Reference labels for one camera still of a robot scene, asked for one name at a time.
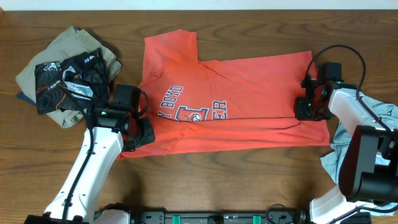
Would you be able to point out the dark blue folded garment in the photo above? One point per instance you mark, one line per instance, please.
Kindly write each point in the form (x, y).
(23, 97)

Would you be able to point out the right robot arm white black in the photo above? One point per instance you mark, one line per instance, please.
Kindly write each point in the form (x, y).
(368, 174)

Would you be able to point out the khaki folded trousers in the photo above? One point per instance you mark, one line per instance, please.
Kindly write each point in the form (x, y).
(69, 43)

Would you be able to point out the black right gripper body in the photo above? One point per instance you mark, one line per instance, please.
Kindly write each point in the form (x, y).
(306, 109)

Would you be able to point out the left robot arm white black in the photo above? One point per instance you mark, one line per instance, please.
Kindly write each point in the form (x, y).
(110, 132)

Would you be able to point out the red printed t-shirt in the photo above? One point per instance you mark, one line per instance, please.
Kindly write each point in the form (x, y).
(205, 106)

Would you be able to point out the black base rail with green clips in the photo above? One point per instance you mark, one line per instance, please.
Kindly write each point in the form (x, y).
(217, 218)

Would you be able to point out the black orange patterned shorts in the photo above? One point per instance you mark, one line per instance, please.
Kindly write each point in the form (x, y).
(75, 82)

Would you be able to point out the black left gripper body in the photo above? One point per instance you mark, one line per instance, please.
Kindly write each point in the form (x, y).
(143, 132)

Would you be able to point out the light blue grey garment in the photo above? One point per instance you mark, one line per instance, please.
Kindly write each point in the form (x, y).
(339, 146)

